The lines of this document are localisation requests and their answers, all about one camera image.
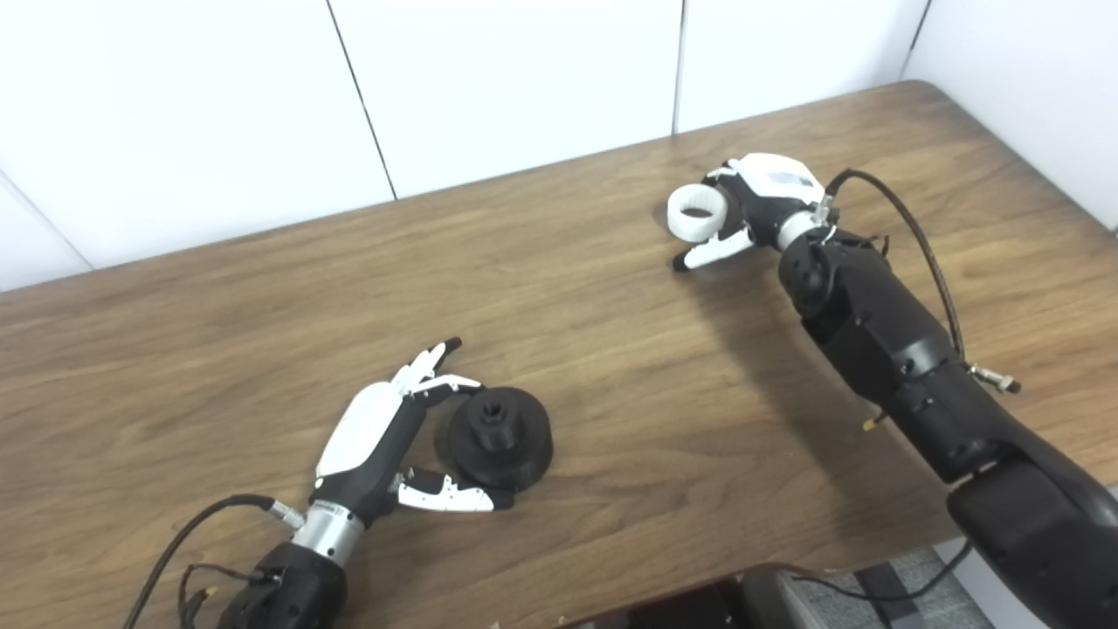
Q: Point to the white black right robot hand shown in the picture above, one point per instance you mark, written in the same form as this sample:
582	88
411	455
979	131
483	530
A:
773	188

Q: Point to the grey textured panel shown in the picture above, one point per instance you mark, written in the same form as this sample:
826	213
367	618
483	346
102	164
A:
926	594

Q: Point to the round black stepped part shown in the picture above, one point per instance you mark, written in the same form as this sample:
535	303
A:
507	445

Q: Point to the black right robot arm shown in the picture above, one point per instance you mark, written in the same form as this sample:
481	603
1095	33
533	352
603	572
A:
891	341

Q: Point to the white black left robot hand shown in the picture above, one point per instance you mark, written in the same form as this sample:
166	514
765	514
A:
367	437

